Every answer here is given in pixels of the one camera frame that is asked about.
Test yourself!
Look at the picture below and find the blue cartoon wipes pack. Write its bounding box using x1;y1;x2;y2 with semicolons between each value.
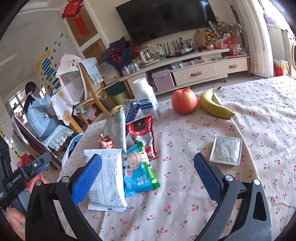
122;142;161;197

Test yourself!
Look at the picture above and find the pink plastic trash bin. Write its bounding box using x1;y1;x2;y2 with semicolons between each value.
24;173;50;193

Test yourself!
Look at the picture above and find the dark red flower bouquet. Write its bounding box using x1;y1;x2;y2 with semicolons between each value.
101;37;139;70

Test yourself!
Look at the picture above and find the yellow banana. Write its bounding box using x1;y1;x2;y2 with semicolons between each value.
200;87;235;119

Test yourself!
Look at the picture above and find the seated person in blue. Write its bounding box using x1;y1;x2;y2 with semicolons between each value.
24;82;59;142

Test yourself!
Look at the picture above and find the dark wooden chair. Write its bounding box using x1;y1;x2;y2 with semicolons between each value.
13;116;74;167

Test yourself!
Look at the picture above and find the pink storage box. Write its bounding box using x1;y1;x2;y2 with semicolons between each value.
152;67;175;92

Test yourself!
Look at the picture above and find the cherry print tablecloth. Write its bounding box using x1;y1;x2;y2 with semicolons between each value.
55;75;296;241

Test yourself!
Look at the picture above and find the electric kettle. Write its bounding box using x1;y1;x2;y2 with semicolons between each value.
139;47;160;67

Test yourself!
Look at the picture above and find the red chinese knot decoration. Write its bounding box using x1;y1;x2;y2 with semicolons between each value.
61;0;88;36

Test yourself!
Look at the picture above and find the long white snack wrapper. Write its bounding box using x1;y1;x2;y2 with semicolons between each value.
84;149;128;212

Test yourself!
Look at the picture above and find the left hand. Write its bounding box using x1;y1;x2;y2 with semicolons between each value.
6;207;26;240

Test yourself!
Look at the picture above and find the silver foil square packet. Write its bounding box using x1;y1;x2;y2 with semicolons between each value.
209;137;242;166

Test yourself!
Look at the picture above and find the green waste bin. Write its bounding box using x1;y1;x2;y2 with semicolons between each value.
111;90;130;105

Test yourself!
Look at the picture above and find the orange print dining table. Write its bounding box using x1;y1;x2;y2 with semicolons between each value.
51;88;84;134

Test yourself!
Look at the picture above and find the red snack packet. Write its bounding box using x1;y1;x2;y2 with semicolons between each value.
98;134;113;149

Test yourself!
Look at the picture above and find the light wooden chair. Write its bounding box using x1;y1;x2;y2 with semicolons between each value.
78;58;110;125

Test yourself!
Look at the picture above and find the cream TV cabinet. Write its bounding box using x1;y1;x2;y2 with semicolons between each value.
101;47;251;98

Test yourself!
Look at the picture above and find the red apple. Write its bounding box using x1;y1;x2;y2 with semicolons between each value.
171;88;198;115

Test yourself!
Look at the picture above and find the black flat television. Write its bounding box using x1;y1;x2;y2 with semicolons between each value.
115;0;217;45

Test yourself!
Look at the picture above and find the yellow pear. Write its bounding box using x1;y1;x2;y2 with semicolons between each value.
110;105;122;115

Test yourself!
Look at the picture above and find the white milk bottle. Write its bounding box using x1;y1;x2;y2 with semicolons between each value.
132;78;159;121

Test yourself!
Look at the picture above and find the white blue cloth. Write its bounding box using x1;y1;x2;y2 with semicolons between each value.
62;133;83;168

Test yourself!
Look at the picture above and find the red white coffee sachet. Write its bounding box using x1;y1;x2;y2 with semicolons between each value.
125;115;158;160

